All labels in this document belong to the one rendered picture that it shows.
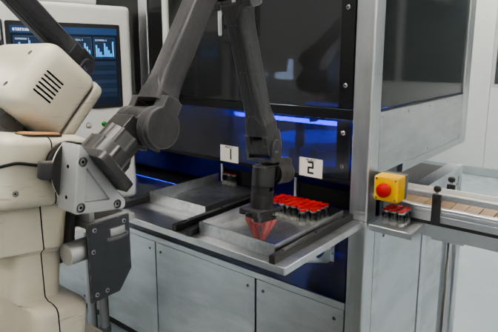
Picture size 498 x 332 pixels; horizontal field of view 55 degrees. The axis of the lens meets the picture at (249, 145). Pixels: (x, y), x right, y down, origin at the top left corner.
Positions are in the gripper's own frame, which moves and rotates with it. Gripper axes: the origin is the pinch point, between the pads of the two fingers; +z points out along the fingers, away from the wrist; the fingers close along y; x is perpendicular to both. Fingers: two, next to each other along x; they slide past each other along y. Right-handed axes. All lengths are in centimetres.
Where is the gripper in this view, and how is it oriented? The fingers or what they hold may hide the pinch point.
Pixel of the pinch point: (259, 242)
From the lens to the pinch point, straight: 122.4
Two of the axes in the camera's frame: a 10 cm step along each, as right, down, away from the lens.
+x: -7.8, -1.1, 6.2
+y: 6.2, -0.5, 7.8
